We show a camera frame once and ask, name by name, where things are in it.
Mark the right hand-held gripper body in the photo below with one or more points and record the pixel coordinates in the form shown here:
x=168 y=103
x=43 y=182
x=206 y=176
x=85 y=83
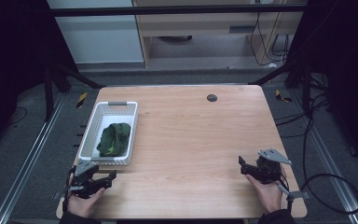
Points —
x=268 y=169

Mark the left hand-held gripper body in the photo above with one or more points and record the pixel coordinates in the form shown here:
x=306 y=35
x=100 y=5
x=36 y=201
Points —
x=85 y=183

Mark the person's left hand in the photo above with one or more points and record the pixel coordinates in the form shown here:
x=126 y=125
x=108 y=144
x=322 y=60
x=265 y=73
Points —
x=82 y=205

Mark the person's right hand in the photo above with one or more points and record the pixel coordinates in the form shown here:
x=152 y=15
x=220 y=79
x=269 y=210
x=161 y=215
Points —
x=268 y=194

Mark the green leafy vegetable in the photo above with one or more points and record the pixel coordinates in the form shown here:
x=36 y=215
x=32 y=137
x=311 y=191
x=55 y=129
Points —
x=114 y=139

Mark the white plastic basket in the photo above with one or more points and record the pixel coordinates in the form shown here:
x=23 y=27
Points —
x=108 y=133

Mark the grey round table grommet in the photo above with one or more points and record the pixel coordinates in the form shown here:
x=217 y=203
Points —
x=212 y=98

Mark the yellow black striped tape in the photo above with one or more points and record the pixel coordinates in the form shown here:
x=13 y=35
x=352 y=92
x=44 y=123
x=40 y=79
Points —
x=81 y=100
x=281 y=96

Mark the white plug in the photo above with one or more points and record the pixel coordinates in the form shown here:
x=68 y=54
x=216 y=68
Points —
x=272 y=65

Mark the black curtain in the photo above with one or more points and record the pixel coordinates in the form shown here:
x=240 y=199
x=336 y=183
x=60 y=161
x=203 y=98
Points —
x=348 y=62
x=12 y=62

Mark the white cabinet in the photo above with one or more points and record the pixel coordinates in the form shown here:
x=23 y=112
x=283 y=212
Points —
x=99 y=40

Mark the light wooden desk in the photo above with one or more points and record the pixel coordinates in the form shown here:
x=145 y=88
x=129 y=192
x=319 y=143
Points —
x=199 y=26

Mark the aluminium floor rail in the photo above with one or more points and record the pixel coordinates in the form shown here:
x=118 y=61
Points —
x=28 y=161
x=326 y=161

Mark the black metal frame stand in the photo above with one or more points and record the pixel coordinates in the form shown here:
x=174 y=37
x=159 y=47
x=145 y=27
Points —
x=306 y=87
x=48 y=93

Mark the black horizontal frame bar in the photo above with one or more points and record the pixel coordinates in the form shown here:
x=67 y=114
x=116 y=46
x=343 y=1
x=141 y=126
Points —
x=167 y=11

